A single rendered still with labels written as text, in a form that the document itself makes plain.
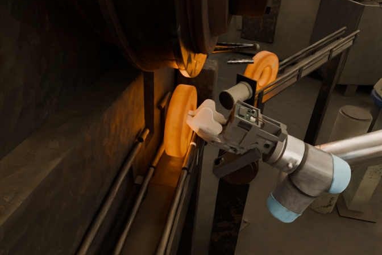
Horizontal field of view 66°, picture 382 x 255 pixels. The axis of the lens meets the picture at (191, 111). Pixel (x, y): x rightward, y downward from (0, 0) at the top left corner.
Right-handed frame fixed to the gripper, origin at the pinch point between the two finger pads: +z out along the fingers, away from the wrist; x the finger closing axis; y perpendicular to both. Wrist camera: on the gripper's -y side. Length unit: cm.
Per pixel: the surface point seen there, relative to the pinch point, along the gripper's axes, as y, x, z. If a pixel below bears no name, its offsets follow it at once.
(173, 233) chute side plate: -4.0, 24.0, -5.4
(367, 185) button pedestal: -32, -59, -88
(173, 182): -8.1, 10.6, -3.1
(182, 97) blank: 5.8, 3.0, 2.0
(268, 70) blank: 2.8, -41.9, -19.2
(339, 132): -13, -56, -60
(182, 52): 21.8, 22.0, 3.4
